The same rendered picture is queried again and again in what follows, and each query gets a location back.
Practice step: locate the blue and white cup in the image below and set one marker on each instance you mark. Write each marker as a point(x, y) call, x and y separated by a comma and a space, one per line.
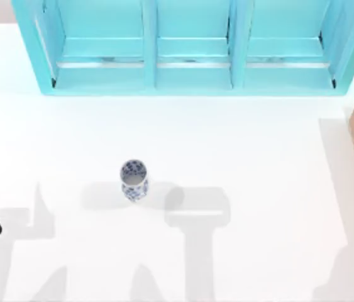
point(134, 188)

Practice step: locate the light blue rack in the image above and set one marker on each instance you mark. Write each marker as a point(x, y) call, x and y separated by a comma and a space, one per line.
point(192, 78)

